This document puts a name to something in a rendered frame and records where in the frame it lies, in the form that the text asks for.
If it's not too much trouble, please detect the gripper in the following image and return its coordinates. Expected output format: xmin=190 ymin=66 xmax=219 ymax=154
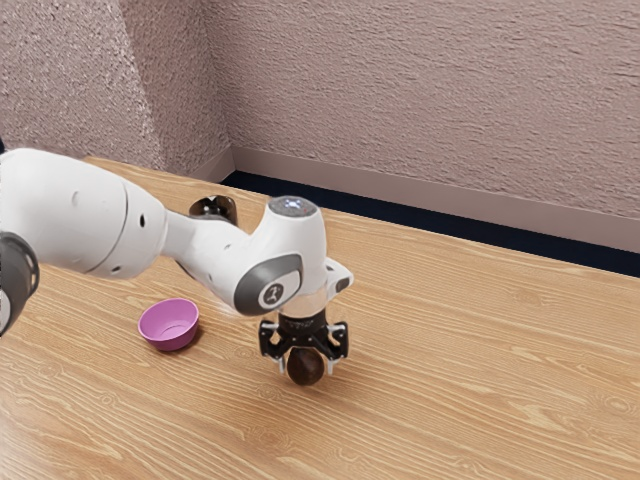
xmin=258 ymin=309 xmax=349 ymax=375

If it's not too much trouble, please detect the purple plastic bowl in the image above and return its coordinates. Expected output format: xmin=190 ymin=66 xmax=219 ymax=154
xmin=137 ymin=297 xmax=201 ymax=353

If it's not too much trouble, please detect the dark brown round fruit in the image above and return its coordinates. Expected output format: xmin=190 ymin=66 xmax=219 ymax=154
xmin=286 ymin=346 xmax=325 ymax=388

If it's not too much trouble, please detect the dark glossy round object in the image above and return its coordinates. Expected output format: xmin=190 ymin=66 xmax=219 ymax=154
xmin=188 ymin=195 xmax=237 ymax=227

